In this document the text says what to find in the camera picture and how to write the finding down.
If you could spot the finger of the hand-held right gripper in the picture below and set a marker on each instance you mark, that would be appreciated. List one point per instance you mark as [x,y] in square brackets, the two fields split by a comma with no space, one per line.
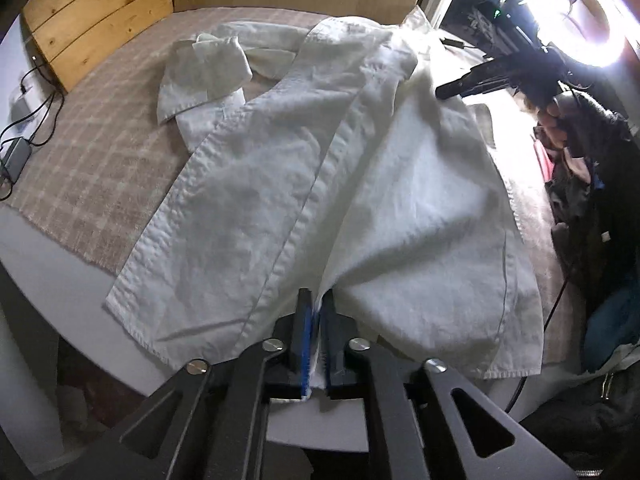
[480,89]
[485,72]

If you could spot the pink cloth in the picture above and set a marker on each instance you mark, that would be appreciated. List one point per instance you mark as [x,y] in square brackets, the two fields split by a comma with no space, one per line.
[542,157]

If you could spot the white shirt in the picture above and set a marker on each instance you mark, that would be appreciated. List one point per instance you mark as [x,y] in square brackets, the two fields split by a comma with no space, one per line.
[400,185]

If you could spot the person's black jacket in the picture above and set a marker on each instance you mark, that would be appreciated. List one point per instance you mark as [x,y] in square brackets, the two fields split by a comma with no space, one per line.
[575,420]

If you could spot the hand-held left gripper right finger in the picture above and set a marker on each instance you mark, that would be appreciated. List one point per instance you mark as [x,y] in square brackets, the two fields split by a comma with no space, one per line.
[326,345]

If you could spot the pile of dark clothes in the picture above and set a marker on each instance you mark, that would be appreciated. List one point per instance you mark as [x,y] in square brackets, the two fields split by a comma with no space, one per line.
[570,195]

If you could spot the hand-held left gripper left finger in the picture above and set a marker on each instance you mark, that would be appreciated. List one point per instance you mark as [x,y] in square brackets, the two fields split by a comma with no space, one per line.
[305,345]

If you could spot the grey power adapter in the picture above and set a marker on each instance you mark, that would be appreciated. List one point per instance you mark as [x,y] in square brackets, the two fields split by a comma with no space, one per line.
[15,155]

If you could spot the person's right hand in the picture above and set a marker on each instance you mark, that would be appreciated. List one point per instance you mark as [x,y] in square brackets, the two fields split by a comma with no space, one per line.
[552,120]

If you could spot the beige plaid table cloth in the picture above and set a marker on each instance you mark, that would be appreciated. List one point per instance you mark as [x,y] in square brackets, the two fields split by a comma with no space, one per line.
[100,160]

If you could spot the pine wood board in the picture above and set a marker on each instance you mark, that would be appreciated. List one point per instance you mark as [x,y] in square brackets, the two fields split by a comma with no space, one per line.
[100,15]

